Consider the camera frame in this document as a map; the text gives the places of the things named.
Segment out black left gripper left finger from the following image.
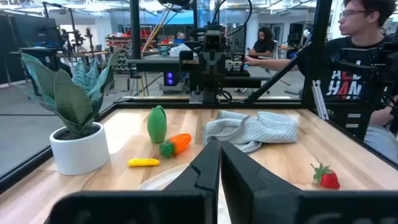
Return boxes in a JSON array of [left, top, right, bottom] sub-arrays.
[[46, 139, 221, 224]]

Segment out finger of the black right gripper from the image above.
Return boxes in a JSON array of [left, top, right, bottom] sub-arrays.
[[213, 52, 226, 75], [200, 52, 213, 75]]

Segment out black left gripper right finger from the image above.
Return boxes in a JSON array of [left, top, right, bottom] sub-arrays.
[[220, 141, 398, 224]]

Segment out orange toy carrot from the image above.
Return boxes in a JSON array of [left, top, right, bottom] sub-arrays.
[[159, 133, 193, 159]]

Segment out yellow toy banana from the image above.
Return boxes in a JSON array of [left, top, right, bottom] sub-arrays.
[[127, 158, 160, 167]]

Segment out green toy vegetable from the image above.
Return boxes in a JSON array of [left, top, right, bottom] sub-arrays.
[[147, 105, 168, 144]]

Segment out red toy strawberry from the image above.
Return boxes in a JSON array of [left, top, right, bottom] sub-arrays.
[[310, 162, 341, 190]]

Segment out computer tower with purple lights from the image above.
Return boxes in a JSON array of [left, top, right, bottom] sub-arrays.
[[163, 71, 180, 87]]

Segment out clear plastic container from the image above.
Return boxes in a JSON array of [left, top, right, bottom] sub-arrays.
[[136, 163, 233, 224]]

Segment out person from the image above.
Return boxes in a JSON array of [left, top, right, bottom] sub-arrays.
[[248, 26, 277, 58], [244, 0, 398, 164]]

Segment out black background desk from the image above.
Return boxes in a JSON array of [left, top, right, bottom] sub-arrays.
[[127, 57, 187, 73]]

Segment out grey waffle cloth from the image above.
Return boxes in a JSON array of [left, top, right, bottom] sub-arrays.
[[202, 110, 299, 154]]

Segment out silver aluminium bar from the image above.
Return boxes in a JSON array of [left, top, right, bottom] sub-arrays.
[[312, 80, 329, 121]]

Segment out black box with white labels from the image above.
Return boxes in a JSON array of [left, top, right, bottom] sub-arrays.
[[326, 104, 374, 141]]

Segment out snake plant in white pot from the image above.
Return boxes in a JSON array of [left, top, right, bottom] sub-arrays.
[[14, 48, 121, 177]]

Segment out black monitor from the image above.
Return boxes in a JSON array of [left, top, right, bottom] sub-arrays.
[[12, 15, 60, 48]]

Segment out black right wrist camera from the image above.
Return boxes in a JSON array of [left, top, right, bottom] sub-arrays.
[[203, 25, 226, 51]]

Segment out yellow cable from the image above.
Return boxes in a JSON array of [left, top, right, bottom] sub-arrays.
[[140, 4, 175, 98]]

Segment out black metal frame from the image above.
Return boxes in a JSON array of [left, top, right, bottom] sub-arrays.
[[0, 0, 398, 194]]

